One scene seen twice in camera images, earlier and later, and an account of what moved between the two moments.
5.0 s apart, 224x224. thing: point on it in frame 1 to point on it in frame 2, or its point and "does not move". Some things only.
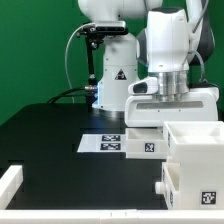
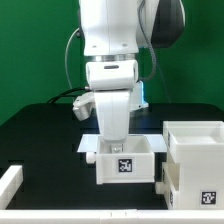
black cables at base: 67,95 does not move
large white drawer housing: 195,151 does not move
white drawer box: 146,143 to 136,164
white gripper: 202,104 to 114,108
